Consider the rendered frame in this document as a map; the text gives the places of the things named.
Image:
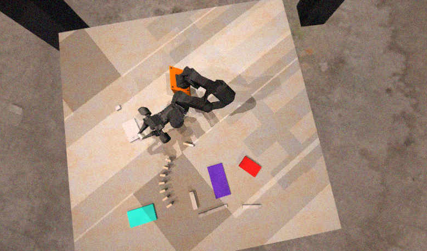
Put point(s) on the turquoise rectangular block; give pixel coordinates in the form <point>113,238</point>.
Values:
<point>142,215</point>

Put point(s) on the purple rectangular block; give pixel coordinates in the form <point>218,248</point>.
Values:
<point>218,180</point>

